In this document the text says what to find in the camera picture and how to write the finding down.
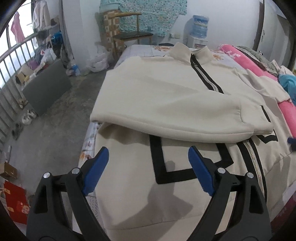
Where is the pink floral blanket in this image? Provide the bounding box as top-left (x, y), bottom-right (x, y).
top-left (219, 44), bottom-right (295, 138)

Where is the white water dispenser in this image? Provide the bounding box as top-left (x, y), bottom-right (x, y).
top-left (187, 35), bottom-right (208, 49)

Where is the dark grey board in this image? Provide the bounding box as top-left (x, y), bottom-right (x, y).
top-left (22, 59), bottom-right (72, 116)

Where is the dark shoes pair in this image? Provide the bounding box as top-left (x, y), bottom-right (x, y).
top-left (11, 122), bottom-right (23, 140)

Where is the white sneakers pair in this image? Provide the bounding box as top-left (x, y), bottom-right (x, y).
top-left (22, 109), bottom-right (37, 125)

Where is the white plastic bag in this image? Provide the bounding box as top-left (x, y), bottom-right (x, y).
top-left (86, 42), bottom-right (113, 73)

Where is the teal floral wall cloth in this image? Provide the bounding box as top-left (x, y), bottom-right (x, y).
top-left (100, 0), bottom-right (187, 37)

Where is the grey patterned pillow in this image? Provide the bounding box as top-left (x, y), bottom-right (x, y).
top-left (236, 46), bottom-right (279, 77)

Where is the wooden chair black seat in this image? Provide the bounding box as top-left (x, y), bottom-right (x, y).
top-left (108, 12), bottom-right (154, 59)

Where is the floral plaid bed sheet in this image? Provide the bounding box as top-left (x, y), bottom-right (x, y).
top-left (71, 44), bottom-right (296, 241)

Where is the cream zip jacket black trim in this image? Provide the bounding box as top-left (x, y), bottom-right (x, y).
top-left (89, 42), bottom-right (296, 239)

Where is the cardboard box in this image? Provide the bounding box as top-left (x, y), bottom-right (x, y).
top-left (0, 162), bottom-right (18, 180)

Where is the pink hanging garment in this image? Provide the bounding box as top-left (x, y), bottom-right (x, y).
top-left (11, 12), bottom-right (25, 43)

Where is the metal balcony railing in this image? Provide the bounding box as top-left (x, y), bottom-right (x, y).
top-left (1, 33), bottom-right (38, 147)

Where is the blue patterned quilt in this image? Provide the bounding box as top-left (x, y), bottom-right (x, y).
top-left (278, 74), bottom-right (296, 105)

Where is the white hanging garment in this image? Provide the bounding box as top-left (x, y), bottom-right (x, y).
top-left (32, 1), bottom-right (51, 31)

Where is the red gift bag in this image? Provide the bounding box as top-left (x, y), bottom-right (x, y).
top-left (4, 181), bottom-right (30, 225)

